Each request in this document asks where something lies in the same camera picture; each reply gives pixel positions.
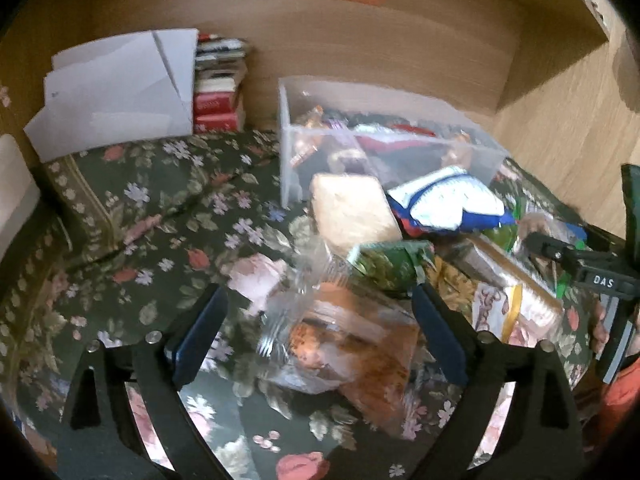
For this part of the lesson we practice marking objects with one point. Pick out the green floral blanket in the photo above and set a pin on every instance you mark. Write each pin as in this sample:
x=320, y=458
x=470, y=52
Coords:
x=150, y=240

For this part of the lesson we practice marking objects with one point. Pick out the tan bread packet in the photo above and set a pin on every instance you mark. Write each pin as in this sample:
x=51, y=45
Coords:
x=352, y=210

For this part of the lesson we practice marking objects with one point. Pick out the clear plastic storage box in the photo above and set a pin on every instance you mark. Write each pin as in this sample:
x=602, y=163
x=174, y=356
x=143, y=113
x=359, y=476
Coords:
x=325, y=110

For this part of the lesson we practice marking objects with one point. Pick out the gold and white snack packet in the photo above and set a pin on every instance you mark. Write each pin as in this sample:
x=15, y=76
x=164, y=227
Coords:
x=500, y=310

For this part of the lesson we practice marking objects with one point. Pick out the stack of books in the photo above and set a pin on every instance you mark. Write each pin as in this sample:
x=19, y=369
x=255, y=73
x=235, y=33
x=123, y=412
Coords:
x=220, y=85

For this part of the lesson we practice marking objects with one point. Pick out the person's right hand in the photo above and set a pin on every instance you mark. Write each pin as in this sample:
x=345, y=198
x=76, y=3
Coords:
x=598, y=332

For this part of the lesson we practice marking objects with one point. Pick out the green patterned snack packet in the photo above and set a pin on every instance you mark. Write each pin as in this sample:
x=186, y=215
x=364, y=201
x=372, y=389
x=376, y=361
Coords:
x=395, y=263

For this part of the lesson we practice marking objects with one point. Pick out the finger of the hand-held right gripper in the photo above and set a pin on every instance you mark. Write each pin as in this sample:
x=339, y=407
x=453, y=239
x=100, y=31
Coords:
x=545, y=246

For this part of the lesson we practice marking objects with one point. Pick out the long brown wafer packet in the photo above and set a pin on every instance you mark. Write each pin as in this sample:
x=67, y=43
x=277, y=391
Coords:
x=505, y=265

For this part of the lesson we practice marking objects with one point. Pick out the narrow white paper sheet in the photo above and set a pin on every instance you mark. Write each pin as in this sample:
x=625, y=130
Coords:
x=180, y=65

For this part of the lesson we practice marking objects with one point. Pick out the person's right forearm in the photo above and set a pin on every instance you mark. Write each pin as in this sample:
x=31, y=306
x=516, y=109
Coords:
x=625, y=395

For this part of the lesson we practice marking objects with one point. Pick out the round green snack packet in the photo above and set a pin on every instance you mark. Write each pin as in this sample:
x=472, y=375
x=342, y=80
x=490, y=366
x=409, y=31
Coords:
x=501, y=236

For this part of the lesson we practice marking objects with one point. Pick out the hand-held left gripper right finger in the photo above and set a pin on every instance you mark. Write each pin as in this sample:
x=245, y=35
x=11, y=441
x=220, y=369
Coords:
x=440, y=332

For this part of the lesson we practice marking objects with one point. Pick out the white pillow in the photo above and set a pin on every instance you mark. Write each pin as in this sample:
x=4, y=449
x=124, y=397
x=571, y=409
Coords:
x=12, y=190

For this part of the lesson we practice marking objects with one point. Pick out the clear bag of orange snacks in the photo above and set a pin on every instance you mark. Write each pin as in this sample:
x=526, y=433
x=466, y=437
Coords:
x=345, y=350

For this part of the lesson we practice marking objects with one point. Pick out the blue and white snack bag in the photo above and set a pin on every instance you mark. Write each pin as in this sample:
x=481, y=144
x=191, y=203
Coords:
x=450, y=200

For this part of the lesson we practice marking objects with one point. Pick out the orange brown snack packet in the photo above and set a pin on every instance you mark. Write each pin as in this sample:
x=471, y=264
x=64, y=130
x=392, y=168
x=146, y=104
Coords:
x=311, y=127

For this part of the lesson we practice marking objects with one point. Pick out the wooden cabinet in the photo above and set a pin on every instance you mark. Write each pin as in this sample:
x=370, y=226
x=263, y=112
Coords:
x=550, y=35

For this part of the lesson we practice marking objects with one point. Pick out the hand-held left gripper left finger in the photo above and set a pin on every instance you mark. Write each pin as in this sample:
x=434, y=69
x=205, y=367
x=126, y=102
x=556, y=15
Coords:
x=200, y=332

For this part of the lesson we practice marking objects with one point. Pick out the red and white snack packet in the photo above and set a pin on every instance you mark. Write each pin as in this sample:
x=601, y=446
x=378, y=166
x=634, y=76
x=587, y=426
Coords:
x=400, y=135

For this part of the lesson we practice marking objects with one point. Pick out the large white paper sheets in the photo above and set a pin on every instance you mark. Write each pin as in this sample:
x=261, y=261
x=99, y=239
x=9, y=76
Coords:
x=110, y=95

